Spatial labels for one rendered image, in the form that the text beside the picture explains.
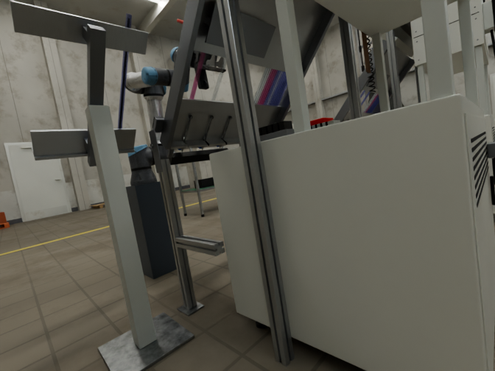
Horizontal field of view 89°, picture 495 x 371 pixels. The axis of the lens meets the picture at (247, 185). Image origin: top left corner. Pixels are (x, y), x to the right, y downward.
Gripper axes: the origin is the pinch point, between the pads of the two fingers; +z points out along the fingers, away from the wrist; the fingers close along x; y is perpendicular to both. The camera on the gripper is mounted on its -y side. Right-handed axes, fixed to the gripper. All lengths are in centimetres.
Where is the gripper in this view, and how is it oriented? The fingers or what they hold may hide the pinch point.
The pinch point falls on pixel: (221, 71)
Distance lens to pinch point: 113.8
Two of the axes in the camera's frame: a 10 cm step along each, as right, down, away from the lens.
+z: 6.9, 4.3, -5.8
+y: 2.0, -8.9, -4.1
